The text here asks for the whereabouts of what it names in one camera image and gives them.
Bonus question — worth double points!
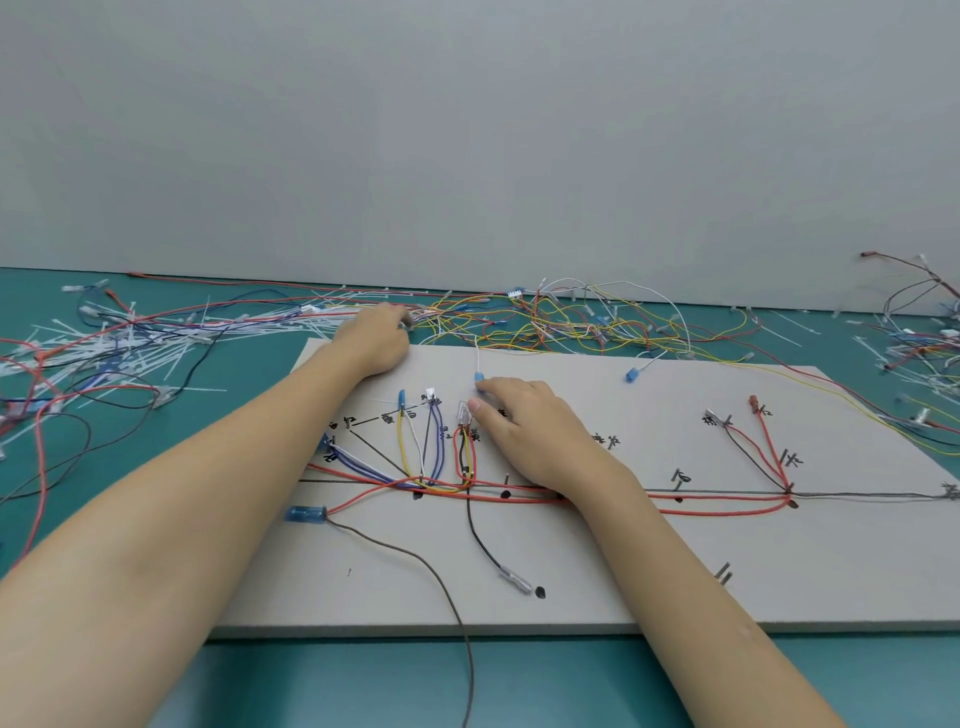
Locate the person's right hand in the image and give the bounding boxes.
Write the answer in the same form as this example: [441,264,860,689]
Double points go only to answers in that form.
[468,377,640,506]

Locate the person's left hand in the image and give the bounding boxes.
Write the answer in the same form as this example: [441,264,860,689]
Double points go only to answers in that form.
[328,303,415,378]

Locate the white wire with blue terminal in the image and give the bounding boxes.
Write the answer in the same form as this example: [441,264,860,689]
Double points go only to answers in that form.
[624,346,672,384]
[472,279,691,393]

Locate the person's right forearm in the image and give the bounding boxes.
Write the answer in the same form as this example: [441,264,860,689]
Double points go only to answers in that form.
[573,466,852,728]

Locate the person's left forearm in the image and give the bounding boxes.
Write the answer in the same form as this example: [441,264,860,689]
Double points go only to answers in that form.
[0,346,370,728]

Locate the black metal board pegs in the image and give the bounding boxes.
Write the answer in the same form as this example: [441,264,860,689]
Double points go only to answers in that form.
[322,408,960,588]

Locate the red wire with clear terminal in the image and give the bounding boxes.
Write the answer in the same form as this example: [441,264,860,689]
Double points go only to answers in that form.
[452,401,478,490]

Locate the blue purple wire pair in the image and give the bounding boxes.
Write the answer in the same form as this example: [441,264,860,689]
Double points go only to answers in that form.
[420,387,449,485]

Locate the yellow wire with blue terminal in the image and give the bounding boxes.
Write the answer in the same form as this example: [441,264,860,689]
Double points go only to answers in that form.
[397,387,423,481]

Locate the long dark red wire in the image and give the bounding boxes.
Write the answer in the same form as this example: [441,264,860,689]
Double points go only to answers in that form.
[126,270,511,301]

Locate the black wire with clear terminal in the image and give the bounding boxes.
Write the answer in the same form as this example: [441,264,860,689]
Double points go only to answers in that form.
[459,427,535,597]

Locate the tangle of yellow orange wires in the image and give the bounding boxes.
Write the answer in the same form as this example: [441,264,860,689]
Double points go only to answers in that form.
[408,277,760,363]

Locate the white wire with blue connector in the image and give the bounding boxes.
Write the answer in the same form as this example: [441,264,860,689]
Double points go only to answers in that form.
[318,433,429,487]

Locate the brown wire with blue connector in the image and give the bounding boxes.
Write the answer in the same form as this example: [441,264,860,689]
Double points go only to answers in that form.
[282,506,477,728]

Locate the white wire harness board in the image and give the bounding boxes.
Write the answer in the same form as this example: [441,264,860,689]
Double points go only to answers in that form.
[210,339,960,640]

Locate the pile of white cable ties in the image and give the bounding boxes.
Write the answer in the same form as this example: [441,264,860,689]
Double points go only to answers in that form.
[0,279,391,459]

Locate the long red harness wire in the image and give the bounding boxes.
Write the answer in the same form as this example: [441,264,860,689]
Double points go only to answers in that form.
[302,459,798,520]

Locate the red black wire clear terminal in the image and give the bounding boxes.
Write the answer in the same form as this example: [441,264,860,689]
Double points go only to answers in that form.
[703,409,792,494]

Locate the red wire with brown terminal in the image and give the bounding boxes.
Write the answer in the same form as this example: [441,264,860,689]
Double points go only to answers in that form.
[748,395,793,492]

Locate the loose black wire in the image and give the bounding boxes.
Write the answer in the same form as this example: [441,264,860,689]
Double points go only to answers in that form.
[0,330,226,505]

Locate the long thin yellow wire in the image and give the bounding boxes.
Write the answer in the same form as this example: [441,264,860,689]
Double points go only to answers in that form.
[660,352,960,455]

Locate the loose red wire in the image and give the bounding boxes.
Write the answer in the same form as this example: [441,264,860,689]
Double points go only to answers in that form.
[0,330,102,571]

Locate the grey black harness wire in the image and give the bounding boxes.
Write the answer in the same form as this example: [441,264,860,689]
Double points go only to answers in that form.
[643,486,960,502]

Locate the pile of mixed wires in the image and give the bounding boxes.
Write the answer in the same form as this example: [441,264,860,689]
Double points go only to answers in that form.
[851,251,960,440]

